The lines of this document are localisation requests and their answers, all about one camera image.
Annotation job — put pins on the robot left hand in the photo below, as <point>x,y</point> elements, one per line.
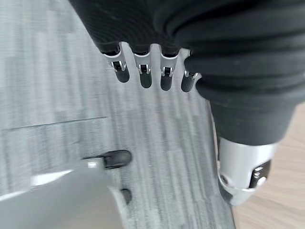
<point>214,47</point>

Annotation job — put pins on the dark robot foot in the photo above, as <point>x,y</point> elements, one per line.
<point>118,159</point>

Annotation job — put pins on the light wooden desk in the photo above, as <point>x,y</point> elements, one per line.
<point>278,181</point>

